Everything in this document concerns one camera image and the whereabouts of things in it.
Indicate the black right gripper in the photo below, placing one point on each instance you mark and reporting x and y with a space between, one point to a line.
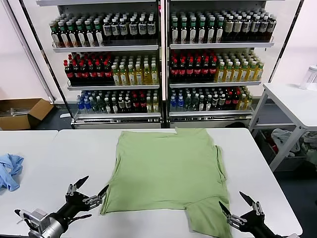
257 225

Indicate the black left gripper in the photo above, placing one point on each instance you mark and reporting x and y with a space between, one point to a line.
73 205

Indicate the green polo shirt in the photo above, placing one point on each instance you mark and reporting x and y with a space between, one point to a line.
168 168

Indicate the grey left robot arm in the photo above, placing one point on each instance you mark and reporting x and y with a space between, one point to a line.
53 228

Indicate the grey storage bin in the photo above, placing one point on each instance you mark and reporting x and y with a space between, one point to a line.
289 162

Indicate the red fabric item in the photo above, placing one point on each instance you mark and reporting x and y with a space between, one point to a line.
273 147

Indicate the small white floor object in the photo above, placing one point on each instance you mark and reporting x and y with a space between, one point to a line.
65 115

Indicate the crumpled light blue cloth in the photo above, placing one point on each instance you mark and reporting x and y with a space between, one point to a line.
10 173

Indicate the blue drink bottle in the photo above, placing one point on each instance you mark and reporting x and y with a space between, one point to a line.
173 105
80 106
87 106
181 105

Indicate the green water bottle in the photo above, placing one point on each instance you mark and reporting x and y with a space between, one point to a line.
195 104
94 106
188 104
100 107

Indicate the grey crumpled garment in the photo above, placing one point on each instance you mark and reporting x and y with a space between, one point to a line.
281 136

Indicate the dark drink bottle white cap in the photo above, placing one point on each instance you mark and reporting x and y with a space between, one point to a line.
121 106
108 107
215 102
115 107
222 102
202 104
209 104
128 106

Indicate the black rounded object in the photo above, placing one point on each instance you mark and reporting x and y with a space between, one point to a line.
235 124

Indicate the pale green crumpled garment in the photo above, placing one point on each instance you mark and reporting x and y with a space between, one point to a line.
310 148

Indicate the red cap cola bottle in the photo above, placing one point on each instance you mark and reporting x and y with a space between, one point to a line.
229 101
235 101
76 72
182 72
143 105
197 72
174 72
100 72
108 72
205 72
84 72
136 105
213 72
68 73
190 72
92 72

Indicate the brown cardboard box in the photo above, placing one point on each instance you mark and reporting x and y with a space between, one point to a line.
15 122

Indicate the yellow tea bottle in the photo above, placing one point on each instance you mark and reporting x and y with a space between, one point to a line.
123 77
244 74
242 102
220 74
139 77
236 74
258 73
251 74
147 77
249 103
155 106
149 106
228 74
131 77
155 76
116 77

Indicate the bundle of metal rods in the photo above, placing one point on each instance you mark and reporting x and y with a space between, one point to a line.
15 111

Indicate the white side table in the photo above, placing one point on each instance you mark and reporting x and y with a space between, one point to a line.
292 99

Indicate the beverage shelf unit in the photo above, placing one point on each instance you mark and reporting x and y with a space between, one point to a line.
223 45
106 48

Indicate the clear plastic jar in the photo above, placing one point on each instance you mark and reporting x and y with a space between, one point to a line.
308 79

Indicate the green cap tea bottle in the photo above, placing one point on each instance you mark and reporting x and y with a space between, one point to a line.
202 32
220 32
90 36
184 32
99 36
64 37
72 37
81 36
55 37
193 32
211 32
175 32

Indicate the white cap blue label bottle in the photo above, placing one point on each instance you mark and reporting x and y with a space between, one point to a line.
133 29
142 29
272 26
255 26
115 29
246 26
123 29
107 29
151 28
264 26

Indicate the open glass cabinet door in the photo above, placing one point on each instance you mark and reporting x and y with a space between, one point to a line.
283 29
30 37

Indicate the white cap beige label bottle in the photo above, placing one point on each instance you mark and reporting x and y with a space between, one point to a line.
238 26
229 26

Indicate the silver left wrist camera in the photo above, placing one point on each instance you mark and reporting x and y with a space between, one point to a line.
37 217

